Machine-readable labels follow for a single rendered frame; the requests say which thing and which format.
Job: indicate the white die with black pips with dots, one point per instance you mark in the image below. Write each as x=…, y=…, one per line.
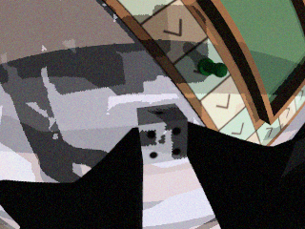
x=163, y=133

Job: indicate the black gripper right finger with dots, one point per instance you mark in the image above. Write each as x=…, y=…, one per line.
x=240, y=178

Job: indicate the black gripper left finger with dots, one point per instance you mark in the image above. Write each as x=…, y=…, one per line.
x=108, y=196

